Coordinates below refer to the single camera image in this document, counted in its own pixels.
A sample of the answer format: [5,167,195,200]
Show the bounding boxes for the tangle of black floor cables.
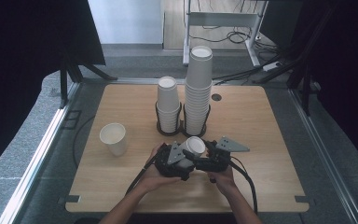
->
[189,26,281,55]

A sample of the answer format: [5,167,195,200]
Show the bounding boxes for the person's left hand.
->
[136,143,181,194]

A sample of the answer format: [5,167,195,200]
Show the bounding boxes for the black metal stand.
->
[255,0,321,116]

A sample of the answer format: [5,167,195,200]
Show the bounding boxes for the aluminium floor rail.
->
[287,88,358,224]
[0,82,82,224]

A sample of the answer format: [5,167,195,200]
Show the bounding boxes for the white metal desk frame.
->
[182,0,269,68]

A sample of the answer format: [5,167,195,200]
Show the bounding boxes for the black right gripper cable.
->
[229,157,259,215]

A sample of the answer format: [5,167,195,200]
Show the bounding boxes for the tall stack of white cups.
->
[184,45,213,136]

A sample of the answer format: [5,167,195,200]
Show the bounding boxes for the white power strip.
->
[262,61,283,72]

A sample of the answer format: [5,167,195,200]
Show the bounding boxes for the short stack of white cups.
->
[156,76,183,133]

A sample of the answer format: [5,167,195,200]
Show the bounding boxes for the thin black floor cable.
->
[72,115,97,171]

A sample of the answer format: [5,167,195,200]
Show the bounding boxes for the black tripod stand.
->
[59,52,119,110]

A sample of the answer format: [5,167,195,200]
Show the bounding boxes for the black cables beside power strip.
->
[213,52,293,87]

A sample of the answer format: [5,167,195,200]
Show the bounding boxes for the person's right hand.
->
[209,166,237,194]

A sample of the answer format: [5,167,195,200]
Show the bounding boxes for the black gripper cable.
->
[229,157,259,215]
[124,150,164,196]

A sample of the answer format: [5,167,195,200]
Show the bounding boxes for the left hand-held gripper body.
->
[153,141,186,178]

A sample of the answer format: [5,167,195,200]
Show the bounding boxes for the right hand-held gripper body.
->
[195,135,251,172]

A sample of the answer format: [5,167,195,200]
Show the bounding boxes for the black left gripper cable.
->
[124,150,164,196]

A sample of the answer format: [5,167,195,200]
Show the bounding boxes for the black curtain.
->
[0,0,106,181]
[292,0,358,174]

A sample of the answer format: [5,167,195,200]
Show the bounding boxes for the white paper cup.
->
[175,135,207,171]
[99,122,128,157]

